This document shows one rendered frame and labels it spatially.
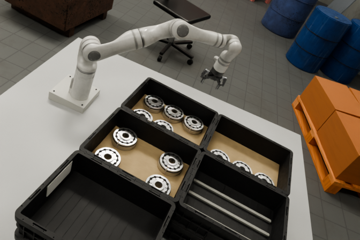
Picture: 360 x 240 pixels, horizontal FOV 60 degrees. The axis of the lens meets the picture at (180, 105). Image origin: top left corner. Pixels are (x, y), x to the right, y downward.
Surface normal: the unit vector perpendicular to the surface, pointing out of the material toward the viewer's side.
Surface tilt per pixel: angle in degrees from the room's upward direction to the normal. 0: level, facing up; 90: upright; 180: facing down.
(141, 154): 0
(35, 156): 0
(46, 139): 0
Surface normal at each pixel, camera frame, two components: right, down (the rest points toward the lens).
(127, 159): 0.33, -0.74
